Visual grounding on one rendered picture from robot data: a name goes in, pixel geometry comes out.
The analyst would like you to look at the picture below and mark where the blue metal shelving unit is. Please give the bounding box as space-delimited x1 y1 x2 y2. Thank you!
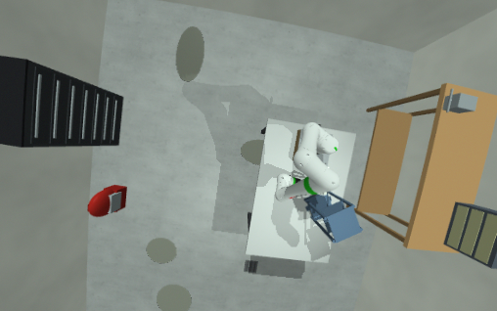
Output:
303 192 363 243

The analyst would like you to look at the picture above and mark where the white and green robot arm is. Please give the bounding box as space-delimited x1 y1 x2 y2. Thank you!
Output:
275 122 339 202

